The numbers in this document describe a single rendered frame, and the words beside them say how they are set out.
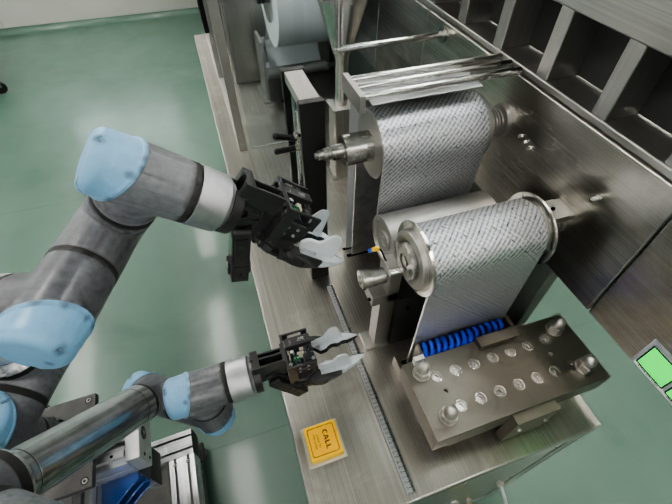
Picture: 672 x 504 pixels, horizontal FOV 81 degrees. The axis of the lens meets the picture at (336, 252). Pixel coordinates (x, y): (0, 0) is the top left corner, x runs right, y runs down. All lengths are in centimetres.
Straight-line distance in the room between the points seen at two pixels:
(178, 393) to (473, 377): 57
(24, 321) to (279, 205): 29
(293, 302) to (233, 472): 98
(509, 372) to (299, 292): 56
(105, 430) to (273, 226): 44
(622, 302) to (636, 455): 143
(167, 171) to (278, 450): 156
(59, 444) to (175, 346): 151
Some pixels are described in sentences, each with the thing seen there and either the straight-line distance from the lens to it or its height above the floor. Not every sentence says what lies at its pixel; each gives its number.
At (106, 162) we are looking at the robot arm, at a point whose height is 158.
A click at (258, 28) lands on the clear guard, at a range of 147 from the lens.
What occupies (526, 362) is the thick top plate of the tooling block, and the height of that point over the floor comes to 103.
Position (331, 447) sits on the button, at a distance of 92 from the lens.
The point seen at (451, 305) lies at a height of 115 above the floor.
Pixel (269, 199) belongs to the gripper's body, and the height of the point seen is 148.
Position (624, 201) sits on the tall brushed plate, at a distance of 82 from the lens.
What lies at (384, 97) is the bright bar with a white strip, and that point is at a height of 144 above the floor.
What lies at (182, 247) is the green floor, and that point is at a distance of 260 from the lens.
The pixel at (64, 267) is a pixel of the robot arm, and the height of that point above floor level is 150.
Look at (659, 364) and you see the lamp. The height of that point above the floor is 119.
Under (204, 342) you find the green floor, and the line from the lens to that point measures 216.
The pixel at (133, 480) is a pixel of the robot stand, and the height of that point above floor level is 68.
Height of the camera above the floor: 181
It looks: 49 degrees down
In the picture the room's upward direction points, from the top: straight up
